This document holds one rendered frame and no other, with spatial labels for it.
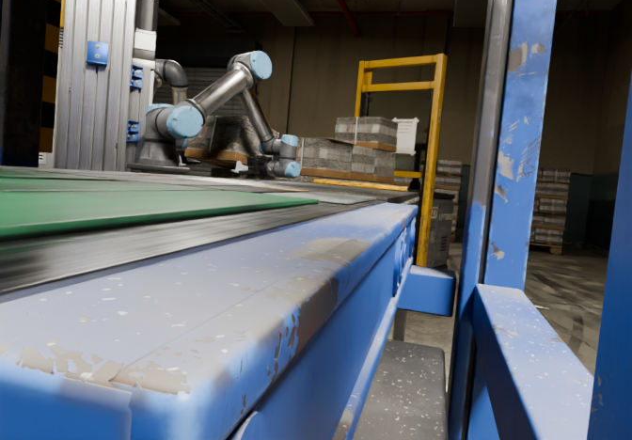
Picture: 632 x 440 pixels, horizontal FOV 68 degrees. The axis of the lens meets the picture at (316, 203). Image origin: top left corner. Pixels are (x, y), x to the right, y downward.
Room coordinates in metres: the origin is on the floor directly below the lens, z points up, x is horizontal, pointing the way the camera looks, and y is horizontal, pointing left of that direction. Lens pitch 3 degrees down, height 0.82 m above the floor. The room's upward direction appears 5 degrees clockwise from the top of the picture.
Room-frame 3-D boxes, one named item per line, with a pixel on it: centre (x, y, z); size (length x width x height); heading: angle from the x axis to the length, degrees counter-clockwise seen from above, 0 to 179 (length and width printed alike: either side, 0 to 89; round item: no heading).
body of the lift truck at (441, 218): (4.15, -0.81, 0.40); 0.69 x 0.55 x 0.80; 54
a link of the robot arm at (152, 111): (1.83, 0.62, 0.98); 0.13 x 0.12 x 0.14; 46
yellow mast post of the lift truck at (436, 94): (3.66, -0.85, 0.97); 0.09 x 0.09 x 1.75; 54
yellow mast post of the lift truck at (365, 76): (4.05, -0.32, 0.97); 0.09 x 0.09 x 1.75; 54
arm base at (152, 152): (1.83, 0.63, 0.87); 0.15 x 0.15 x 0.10
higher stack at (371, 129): (3.50, -0.33, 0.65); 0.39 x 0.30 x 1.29; 54
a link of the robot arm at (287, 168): (2.14, 0.15, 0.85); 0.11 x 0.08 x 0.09; 55
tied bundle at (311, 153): (3.02, 0.03, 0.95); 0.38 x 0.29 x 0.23; 54
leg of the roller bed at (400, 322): (2.02, -0.41, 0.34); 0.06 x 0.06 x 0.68; 76
